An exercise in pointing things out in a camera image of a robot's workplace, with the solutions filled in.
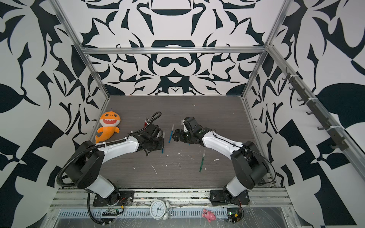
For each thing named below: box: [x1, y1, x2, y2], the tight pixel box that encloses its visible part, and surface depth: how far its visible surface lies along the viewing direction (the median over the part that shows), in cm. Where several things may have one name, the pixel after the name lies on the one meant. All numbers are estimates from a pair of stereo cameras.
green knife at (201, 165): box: [199, 149, 206, 173], surface depth 89 cm
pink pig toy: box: [201, 208, 217, 223], surface depth 70 cm
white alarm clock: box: [149, 199, 170, 221], surface depth 69 cm
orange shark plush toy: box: [95, 111, 122, 143], surface depth 97 cm
